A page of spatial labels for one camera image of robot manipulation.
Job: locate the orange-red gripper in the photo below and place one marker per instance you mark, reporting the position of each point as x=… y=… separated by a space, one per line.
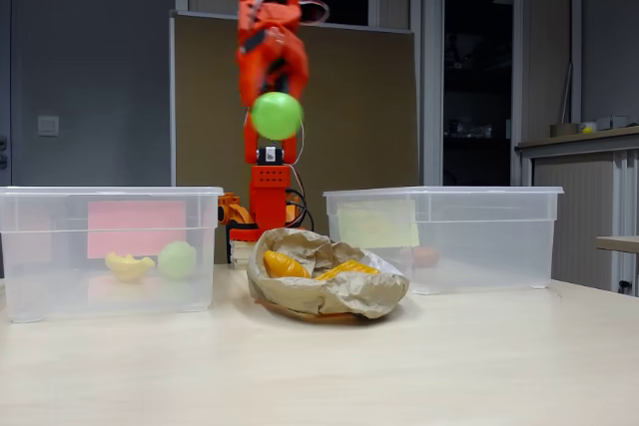
x=295 y=64

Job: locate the green toy apple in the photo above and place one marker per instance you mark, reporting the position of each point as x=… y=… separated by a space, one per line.
x=277 y=117

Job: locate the orange toy croissant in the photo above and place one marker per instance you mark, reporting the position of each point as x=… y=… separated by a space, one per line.
x=284 y=264

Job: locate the orange toy waffle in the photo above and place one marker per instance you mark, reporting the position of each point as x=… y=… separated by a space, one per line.
x=349 y=269

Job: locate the light green toy grapes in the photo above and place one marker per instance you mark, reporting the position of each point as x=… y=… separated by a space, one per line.
x=177 y=261

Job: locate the brown toy donut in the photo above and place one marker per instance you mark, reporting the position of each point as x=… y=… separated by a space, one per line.
x=425 y=256

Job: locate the yellow toy banana bunch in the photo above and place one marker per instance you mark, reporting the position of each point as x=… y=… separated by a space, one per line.
x=127 y=269

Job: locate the orange-red robot arm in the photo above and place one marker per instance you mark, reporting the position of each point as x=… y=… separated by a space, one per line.
x=269 y=186

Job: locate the yellow-green paper label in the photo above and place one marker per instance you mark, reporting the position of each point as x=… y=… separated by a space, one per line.
x=379 y=224

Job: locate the pink paper label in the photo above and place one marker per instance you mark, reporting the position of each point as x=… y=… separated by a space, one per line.
x=135 y=226

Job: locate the clear plastic bin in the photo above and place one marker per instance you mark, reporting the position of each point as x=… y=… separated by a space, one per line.
x=489 y=246
x=50 y=291

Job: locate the brown pin board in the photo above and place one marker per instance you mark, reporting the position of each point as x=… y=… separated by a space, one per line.
x=209 y=97

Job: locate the light orange printed part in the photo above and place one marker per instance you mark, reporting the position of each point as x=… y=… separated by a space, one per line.
x=232 y=209

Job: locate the wooden base block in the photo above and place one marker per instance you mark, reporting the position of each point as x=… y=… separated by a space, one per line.
x=242 y=251

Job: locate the crumpled brown paper bag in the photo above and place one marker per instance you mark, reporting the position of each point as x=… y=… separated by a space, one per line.
x=324 y=298

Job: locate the dark door lock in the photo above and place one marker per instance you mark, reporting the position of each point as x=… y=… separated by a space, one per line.
x=2 y=151

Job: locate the thin leaning stick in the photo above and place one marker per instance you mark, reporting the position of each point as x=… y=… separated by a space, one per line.
x=565 y=97

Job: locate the grey cabinet with counter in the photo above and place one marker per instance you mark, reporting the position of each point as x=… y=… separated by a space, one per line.
x=574 y=196

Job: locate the small beige side table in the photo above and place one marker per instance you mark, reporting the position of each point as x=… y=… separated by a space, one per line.
x=619 y=242

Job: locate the white light switch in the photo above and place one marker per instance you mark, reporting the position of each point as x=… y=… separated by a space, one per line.
x=48 y=126

